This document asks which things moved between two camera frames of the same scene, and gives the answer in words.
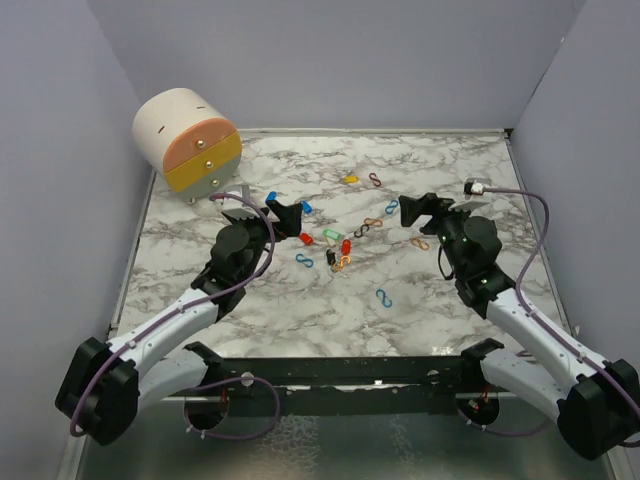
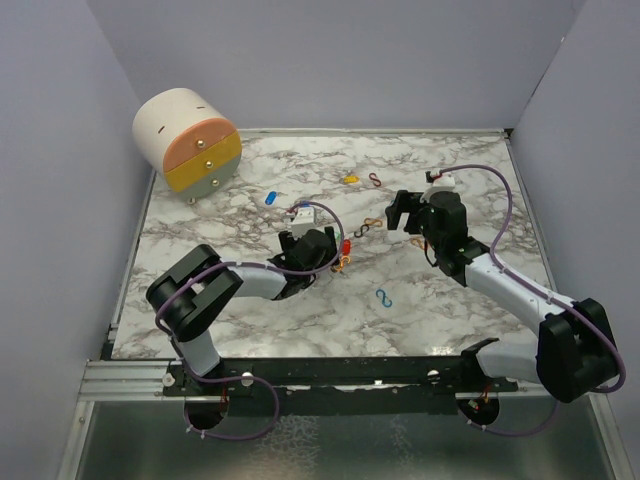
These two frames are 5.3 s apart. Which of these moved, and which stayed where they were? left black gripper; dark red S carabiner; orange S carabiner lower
Moved: left black gripper
Stayed: dark red S carabiner; orange S carabiner lower
